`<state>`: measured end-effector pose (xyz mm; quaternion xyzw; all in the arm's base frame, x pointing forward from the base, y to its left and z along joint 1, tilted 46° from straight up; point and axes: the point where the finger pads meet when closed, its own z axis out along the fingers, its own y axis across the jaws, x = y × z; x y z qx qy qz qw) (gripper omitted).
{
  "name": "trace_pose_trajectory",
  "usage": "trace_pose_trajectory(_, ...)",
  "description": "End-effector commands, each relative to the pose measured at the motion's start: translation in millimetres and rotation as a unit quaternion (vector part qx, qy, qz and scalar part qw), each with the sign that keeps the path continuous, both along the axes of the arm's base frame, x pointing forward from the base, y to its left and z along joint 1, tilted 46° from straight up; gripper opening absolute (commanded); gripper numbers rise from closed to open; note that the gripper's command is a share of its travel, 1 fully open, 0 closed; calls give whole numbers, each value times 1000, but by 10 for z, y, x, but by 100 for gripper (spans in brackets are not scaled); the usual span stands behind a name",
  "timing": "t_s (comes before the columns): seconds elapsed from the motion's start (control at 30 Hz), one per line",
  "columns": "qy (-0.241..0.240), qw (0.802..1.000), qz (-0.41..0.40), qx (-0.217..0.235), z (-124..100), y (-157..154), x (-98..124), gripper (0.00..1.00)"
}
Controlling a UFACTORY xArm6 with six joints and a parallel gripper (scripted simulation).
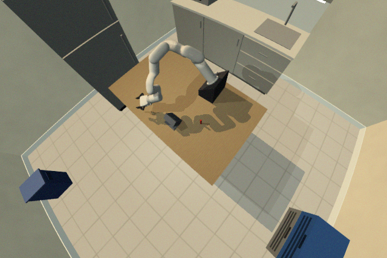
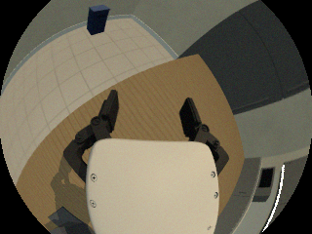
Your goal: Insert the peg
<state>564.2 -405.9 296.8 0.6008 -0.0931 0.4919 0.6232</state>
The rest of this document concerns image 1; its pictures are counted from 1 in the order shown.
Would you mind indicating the dark grey sloped panel with hole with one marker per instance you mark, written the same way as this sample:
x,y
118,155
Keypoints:
x,y
172,120

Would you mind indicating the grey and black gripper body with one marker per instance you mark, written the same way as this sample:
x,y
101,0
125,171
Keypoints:
x,y
143,101

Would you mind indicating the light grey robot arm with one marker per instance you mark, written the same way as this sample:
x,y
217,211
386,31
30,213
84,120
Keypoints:
x,y
191,53

